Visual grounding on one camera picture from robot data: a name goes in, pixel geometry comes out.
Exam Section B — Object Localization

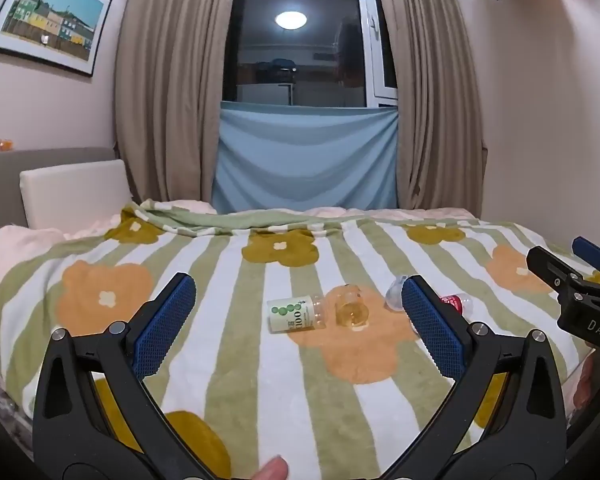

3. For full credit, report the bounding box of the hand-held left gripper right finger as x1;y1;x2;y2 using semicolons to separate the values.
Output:
380;275;568;480

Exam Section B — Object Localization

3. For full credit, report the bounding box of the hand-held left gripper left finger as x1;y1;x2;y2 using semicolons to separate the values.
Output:
32;272;211;480

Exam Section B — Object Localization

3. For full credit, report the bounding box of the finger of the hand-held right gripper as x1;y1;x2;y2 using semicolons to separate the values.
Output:
572;236;600;287
526;245;587;295

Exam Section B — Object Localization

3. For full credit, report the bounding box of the clear yellow cup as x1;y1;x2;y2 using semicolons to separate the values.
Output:
328;284;371;334

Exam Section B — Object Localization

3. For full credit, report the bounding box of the person's left hand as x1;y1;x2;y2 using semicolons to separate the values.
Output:
251;454;289;480

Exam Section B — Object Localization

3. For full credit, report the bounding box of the clear bottle with red label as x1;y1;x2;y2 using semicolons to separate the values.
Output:
384;275;409;313

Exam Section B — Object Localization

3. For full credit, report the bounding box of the striped floral blanket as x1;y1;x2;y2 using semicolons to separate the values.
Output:
0;200;600;480

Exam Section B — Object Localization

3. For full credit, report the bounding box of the bottle with white green label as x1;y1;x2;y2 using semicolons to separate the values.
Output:
266;295;329;334

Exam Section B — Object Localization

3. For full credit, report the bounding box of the white cushion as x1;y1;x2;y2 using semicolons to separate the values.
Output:
19;159;134;232

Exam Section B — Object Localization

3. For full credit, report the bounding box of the pale pink duvet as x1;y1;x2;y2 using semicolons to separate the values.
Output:
0;225;68;321

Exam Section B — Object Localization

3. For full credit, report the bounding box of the light blue cloth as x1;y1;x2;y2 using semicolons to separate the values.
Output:
211;101;400;213

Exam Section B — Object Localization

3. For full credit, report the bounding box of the beige curtain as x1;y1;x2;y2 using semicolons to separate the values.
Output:
114;0;241;211
375;0;487;217

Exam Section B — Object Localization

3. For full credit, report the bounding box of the grey headboard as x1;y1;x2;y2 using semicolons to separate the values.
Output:
0;147;119;235

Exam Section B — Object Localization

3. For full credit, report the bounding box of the window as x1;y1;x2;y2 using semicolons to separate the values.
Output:
221;0;400;109

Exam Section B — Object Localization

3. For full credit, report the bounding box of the framed picture of houses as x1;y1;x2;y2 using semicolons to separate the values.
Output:
0;0;113;78

